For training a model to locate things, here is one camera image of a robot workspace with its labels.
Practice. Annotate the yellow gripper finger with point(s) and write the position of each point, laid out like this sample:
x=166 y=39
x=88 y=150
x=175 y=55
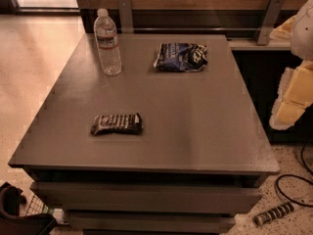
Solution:
x=288 y=113
x=299 y=90

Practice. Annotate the upper grey table drawer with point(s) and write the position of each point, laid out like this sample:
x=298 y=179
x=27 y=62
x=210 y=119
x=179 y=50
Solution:
x=146 y=198

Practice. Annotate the clear plastic water bottle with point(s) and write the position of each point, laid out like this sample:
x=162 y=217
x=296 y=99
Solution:
x=107 y=43

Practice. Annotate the lower grey table drawer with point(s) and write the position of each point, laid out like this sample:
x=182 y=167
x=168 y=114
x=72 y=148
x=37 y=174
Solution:
x=166 y=223

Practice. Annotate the grey metal bracket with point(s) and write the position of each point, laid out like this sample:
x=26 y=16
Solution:
x=126 y=16
x=271 y=14

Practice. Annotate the dark chocolate bar wrapper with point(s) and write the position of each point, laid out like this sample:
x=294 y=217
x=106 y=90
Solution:
x=122 y=124

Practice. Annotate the grey left metal bracket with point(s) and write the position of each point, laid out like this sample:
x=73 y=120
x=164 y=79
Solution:
x=126 y=16

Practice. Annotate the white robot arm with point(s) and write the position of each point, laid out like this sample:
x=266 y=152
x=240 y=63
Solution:
x=302 y=47

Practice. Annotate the wire mesh basket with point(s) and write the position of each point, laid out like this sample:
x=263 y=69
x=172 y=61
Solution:
x=36 y=206

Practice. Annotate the grey table drawer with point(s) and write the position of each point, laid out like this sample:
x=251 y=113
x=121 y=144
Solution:
x=146 y=198
x=166 y=223

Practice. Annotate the blue chip bag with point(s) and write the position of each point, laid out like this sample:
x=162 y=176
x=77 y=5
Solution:
x=181 y=57

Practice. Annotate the grey right metal bracket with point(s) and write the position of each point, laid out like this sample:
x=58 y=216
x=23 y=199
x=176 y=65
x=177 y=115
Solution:
x=271 y=14

